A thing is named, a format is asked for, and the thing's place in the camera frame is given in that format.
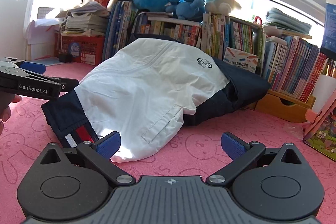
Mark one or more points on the clear plastic wrapper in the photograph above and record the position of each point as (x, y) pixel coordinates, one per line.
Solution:
(295, 130)

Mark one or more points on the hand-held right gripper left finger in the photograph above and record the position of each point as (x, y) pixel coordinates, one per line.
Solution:
(109, 145)

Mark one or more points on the pink rabbit-print mat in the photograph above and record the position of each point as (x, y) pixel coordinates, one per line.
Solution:
(183, 150)

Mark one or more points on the white pencil-print box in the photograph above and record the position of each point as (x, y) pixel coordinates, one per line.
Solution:
(240, 60)

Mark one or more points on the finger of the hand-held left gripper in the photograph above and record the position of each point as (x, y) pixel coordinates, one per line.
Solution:
(32, 67)
(68, 84)

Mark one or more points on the wooden drawer organizer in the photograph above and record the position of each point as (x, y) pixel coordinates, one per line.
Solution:
(275, 108)

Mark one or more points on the dark blue box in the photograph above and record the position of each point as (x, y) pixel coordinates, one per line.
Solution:
(329, 29)

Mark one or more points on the row of tall blue books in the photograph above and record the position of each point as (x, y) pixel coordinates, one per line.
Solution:
(118, 29)

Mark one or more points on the small blue plush toy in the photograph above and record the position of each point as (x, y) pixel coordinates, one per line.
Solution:
(189, 9)

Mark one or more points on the person's left hand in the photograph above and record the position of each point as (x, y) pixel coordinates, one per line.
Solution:
(5, 116)

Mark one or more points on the white grid panel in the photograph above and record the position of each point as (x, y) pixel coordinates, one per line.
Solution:
(46, 13)

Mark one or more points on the row of pink-spined books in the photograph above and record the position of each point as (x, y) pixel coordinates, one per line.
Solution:
(294, 66)

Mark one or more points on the white paper sheet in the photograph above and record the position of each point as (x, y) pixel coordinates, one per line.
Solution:
(42, 35)

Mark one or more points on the navy and white jacket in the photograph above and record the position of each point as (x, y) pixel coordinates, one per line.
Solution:
(147, 82)

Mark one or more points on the small black box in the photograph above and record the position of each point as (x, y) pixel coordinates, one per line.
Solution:
(64, 58)

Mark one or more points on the light blue sheet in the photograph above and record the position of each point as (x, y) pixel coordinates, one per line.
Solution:
(50, 62)

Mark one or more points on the stack of paper workbooks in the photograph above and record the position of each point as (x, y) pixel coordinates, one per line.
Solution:
(86, 22)

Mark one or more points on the row of colourful children's books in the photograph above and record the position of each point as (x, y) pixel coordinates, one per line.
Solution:
(170, 29)

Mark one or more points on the red plastic crate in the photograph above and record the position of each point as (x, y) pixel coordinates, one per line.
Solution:
(89, 49)

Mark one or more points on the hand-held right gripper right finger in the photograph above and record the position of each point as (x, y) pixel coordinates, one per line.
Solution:
(232, 146)

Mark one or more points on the red and white hook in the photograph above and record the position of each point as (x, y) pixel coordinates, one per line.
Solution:
(257, 16)

